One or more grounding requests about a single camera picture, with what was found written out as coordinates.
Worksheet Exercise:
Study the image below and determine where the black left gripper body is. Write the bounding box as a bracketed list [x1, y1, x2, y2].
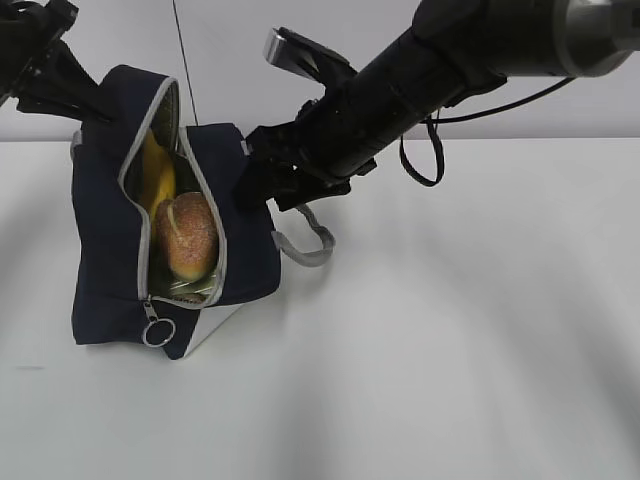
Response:
[14, 40, 100, 120]

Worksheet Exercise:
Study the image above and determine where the yellow banana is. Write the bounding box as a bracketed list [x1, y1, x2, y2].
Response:
[139, 129, 176, 220]

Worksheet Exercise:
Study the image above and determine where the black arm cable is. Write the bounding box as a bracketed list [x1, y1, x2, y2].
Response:
[398, 74, 576, 189]

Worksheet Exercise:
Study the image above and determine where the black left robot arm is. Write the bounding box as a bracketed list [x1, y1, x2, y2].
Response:
[1, 0, 117, 123]

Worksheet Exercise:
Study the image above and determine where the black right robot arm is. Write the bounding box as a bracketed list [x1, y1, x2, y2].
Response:
[234, 1, 639, 211]

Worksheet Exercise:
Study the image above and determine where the navy blue lunch bag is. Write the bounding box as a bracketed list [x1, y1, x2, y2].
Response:
[72, 65, 335, 360]

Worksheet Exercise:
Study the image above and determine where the green lidded glass container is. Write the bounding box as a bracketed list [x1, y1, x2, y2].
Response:
[167, 277, 217, 304]

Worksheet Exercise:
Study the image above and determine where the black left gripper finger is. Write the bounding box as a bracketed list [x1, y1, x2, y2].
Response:
[75, 97, 113, 124]

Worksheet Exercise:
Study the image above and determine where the brown bread roll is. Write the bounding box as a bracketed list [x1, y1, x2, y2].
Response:
[154, 192, 219, 283]

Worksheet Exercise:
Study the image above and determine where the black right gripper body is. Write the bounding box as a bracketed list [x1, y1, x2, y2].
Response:
[233, 100, 377, 212]

